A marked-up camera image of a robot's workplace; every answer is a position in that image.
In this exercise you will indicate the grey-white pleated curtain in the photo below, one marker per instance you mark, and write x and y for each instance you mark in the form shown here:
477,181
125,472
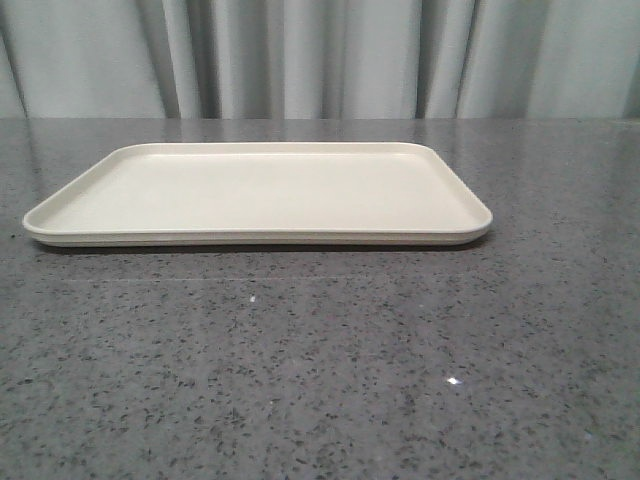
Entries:
319,59

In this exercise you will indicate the cream rectangular plastic tray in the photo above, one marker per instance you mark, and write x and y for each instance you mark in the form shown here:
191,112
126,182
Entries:
352,193

